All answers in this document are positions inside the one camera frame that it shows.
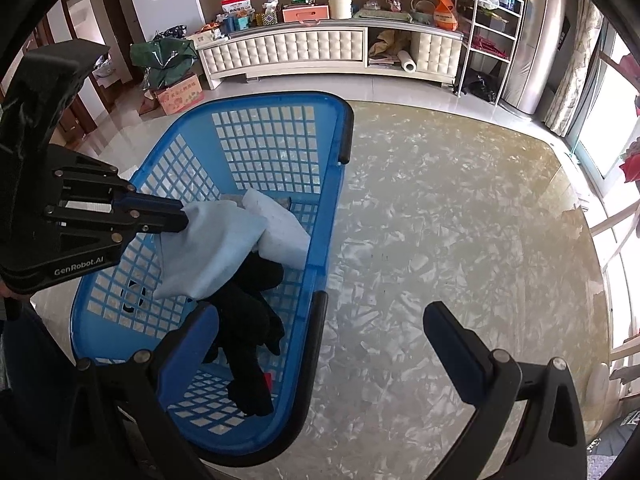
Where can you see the clothes drying rack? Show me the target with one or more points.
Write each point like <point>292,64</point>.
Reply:
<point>615,225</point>

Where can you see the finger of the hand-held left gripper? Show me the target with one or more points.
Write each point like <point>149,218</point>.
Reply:
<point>150,203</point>
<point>160,221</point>

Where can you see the white textured sponge cloth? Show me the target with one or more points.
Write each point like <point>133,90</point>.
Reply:
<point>280,232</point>

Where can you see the blue plastic mesh basket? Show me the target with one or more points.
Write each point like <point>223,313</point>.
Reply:
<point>280,110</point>

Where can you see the pale blue cloth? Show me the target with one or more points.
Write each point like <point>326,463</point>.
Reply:
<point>210,250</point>

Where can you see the glass balcony door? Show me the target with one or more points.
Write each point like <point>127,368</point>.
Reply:
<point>610,100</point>

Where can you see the cardboard box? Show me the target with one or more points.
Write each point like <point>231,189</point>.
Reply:
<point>180,96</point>

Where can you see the orange bag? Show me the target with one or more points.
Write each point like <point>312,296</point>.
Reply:
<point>445,12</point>

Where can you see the grey cloth piece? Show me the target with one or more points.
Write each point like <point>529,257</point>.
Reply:
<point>282,201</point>

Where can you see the black bag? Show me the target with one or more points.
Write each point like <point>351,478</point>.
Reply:
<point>480,87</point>

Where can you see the tissue box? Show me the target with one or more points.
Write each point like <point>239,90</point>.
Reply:
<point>266,17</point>

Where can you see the white metal shelf rack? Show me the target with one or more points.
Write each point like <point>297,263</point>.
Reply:
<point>492,45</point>

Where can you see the white plastic jug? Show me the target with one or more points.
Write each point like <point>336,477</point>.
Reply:
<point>341,6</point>

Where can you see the white paper roll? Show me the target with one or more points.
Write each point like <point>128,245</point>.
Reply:
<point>408,61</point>

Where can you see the wicker basket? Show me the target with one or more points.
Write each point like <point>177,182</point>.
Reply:
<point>422,11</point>

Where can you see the standing silver air conditioner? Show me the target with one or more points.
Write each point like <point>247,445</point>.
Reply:
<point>535,35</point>

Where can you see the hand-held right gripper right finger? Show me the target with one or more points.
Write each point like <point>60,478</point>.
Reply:
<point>452,360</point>

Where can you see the pile of pink clothes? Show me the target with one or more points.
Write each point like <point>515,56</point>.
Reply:
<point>631,165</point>

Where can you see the dark green bag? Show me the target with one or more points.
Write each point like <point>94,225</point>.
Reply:
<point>162,57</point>

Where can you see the red and white snack box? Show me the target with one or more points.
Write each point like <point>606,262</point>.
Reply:
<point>236,7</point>

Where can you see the patterned beige curtain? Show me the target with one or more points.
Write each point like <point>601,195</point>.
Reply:
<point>575,70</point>

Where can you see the black fabric glove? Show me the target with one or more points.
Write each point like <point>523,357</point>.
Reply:
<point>245,320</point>

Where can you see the green tray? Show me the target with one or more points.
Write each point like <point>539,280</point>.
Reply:
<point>382,15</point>

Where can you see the white padded television cabinet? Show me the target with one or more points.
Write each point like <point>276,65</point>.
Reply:
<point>290,52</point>

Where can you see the pink storage box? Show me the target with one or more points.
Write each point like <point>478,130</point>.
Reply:
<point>306,15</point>

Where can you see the yellow cloth bundle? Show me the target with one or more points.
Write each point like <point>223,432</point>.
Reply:
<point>385,42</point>

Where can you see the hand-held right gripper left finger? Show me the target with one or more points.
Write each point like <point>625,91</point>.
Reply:
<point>182,360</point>

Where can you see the person's left hand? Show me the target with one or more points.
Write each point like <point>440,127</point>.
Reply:
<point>10,292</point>

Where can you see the brown framed doorway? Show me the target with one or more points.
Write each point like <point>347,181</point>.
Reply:
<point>117,35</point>

